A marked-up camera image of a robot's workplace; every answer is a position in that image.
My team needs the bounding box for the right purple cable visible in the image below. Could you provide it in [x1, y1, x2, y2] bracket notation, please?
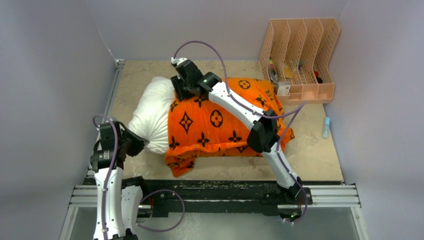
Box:
[172, 40, 309, 226]

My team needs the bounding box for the light blue small tube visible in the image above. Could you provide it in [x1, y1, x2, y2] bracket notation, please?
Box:
[322, 116, 331, 139]

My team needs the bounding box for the white pillow insert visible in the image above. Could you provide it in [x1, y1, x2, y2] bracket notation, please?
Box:
[127, 76, 175, 155]

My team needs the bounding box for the orange patterned pillowcase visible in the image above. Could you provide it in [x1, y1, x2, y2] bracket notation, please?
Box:
[164, 77, 284, 177]

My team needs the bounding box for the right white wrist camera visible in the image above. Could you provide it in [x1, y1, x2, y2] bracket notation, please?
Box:
[170, 57, 188, 67]

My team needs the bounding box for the small white red box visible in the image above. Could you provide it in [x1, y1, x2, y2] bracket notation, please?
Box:
[277, 81, 291, 96]

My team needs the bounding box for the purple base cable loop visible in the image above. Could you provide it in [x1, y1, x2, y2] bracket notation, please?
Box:
[135, 188, 186, 233]

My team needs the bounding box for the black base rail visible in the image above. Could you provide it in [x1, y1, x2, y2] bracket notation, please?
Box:
[82, 177, 345, 219]

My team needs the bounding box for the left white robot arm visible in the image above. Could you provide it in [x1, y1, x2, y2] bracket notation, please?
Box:
[89, 120, 149, 240]

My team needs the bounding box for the pink mesh file organizer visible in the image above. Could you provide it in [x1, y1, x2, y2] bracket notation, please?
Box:
[259, 18, 341, 104]

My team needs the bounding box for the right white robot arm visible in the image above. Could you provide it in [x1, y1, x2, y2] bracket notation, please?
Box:
[170, 57, 310, 205]

